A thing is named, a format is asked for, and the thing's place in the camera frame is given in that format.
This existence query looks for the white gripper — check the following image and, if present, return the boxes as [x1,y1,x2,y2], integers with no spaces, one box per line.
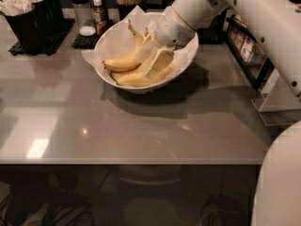
[135,6,196,79]

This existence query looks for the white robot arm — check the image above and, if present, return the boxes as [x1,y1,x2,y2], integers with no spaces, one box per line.
[143,0,301,226]

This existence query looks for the middle yellow banana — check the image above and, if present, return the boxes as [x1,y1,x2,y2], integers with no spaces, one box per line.
[103,24,148,81]

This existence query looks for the yellow banana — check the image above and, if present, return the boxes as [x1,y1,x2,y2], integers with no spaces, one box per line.
[103,24,148,81]
[111,62,175,88]
[103,21,144,73]

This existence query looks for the white bowl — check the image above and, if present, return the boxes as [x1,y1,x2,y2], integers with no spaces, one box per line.
[92,11,199,95]

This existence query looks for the left yellow banana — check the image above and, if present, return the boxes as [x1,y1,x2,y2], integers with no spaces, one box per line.
[103,21,144,73]

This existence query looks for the front yellow banana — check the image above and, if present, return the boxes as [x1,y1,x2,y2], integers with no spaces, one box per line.
[111,62,175,88]

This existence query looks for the white paper bowl liner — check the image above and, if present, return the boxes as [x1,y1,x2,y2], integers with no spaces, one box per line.
[82,6,199,80]

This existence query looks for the black napkin dispenser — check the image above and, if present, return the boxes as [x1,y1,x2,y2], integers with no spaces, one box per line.
[197,12,225,44]

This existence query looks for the hot sauce bottle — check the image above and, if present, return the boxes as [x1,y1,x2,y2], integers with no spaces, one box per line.
[93,0,107,37]

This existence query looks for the black rubber mat small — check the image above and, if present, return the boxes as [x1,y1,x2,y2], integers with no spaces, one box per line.
[71,34,99,49]

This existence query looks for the condiment packets in rack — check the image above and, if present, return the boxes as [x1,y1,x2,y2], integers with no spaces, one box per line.
[229,25,266,64]

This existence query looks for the salt shaker black lid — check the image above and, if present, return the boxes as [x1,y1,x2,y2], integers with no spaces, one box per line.
[71,0,96,37]

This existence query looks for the black cutlery holder rear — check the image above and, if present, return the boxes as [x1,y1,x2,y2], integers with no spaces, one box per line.
[34,0,64,37]

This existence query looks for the black cutlery holder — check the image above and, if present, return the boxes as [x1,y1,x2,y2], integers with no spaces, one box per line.
[34,0,64,37]
[5,9,47,54]

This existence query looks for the black cutlery holder front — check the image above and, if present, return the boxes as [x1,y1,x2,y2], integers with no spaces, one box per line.
[5,9,47,54]

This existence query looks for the clear acrylic stand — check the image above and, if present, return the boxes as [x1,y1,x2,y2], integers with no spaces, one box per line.
[252,70,301,126]

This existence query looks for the white plastic cutlery bunch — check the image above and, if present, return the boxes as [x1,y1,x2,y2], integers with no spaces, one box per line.
[0,0,42,16]

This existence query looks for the black wire packet rack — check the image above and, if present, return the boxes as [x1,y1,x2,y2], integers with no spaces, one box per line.
[225,16,274,89]

